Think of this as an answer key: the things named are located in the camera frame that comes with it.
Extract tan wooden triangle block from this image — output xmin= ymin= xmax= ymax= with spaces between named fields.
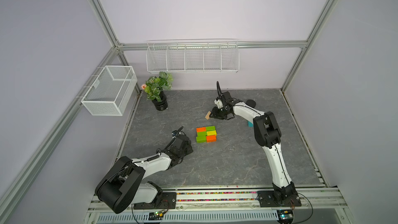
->
xmin=205 ymin=111 xmax=211 ymax=120

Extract green block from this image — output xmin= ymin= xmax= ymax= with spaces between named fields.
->
xmin=206 ymin=125 xmax=216 ymax=131
xmin=196 ymin=136 xmax=207 ymax=143
xmin=197 ymin=131 xmax=207 ymax=137

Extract yellow block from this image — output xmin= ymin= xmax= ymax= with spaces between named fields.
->
xmin=207 ymin=130 xmax=217 ymax=136

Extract orange block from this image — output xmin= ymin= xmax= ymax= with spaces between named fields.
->
xmin=196 ymin=127 xmax=206 ymax=133
xmin=206 ymin=135 xmax=217 ymax=143

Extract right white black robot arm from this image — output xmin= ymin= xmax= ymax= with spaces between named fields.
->
xmin=209 ymin=88 xmax=301 ymax=208

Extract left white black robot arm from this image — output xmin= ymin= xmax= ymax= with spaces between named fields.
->
xmin=95 ymin=130 xmax=193 ymax=214

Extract black cylinder container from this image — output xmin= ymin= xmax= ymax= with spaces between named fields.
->
xmin=246 ymin=100 xmax=256 ymax=108

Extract green potted plant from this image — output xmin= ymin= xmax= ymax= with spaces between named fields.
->
xmin=141 ymin=72 xmax=174 ymax=111

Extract white mesh side basket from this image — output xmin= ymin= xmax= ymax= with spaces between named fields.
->
xmin=81 ymin=65 xmax=137 ymax=116

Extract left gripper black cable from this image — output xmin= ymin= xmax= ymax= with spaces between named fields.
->
xmin=170 ymin=125 xmax=184 ymax=141

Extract long white wire basket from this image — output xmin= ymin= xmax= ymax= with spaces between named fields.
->
xmin=146 ymin=39 xmax=240 ymax=73

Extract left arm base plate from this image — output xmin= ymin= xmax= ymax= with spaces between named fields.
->
xmin=133 ymin=192 xmax=177 ymax=210

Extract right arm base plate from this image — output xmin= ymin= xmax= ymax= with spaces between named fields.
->
xmin=257 ymin=190 xmax=302 ymax=208

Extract white vented cable duct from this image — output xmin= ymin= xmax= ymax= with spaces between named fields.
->
xmin=96 ymin=210 xmax=279 ymax=224

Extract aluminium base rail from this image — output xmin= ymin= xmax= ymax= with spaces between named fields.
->
xmin=86 ymin=187 xmax=349 ymax=212

